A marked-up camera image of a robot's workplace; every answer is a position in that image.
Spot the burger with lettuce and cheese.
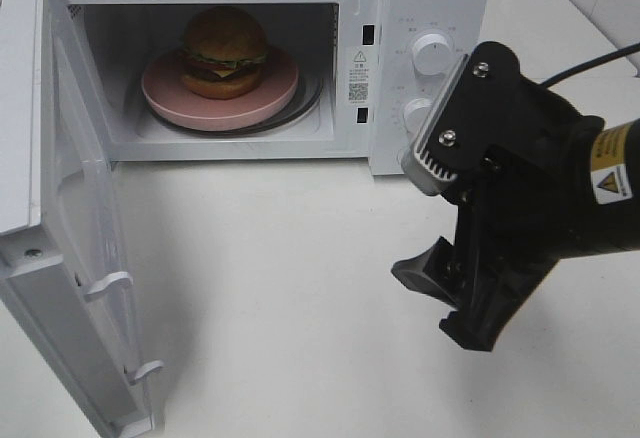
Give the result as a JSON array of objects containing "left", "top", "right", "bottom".
[{"left": 180, "top": 5, "right": 269, "bottom": 100}]

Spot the glass microwave turntable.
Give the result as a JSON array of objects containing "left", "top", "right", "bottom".
[{"left": 143, "top": 77, "right": 323, "bottom": 137}]

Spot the white microwave oven body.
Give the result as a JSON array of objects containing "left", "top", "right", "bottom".
[{"left": 69, "top": 0, "right": 487, "bottom": 175}]

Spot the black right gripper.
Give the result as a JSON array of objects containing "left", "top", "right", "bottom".
[{"left": 391, "top": 77, "right": 605, "bottom": 352}]

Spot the upper white microwave knob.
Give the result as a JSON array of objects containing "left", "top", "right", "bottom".
[{"left": 409, "top": 30, "right": 463, "bottom": 76}]

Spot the round white door button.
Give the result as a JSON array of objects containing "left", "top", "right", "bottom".
[{"left": 397, "top": 147, "right": 411, "bottom": 172}]

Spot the white microwave knob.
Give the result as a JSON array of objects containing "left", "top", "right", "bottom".
[
  {"left": 403, "top": 98, "right": 433, "bottom": 136},
  {"left": 409, "top": 30, "right": 463, "bottom": 76}
]

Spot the white warning label sticker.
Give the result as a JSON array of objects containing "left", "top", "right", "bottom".
[{"left": 346, "top": 46, "right": 372, "bottom": 104}]

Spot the white microwave door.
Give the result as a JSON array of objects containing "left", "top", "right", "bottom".
[{"left": 1, "top": 0, "right": 163, "bottom": 437}]

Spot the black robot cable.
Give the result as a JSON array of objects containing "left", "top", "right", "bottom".
[{"left": 542, "top": 42, "right": 640, "bottom": 88}]

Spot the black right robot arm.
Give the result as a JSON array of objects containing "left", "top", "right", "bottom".
[{"left": 392, "top": 77, "right": 639, "bottom": 351}]

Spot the lower white microwave knob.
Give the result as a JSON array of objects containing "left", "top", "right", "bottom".
[{"left": 403, "top": 98, "right": 433, "bottom": 136}]

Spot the pink round plate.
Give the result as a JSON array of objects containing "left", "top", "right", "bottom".
[{"left": 141, "top": 48, "right": 300, "bottom": 132}]

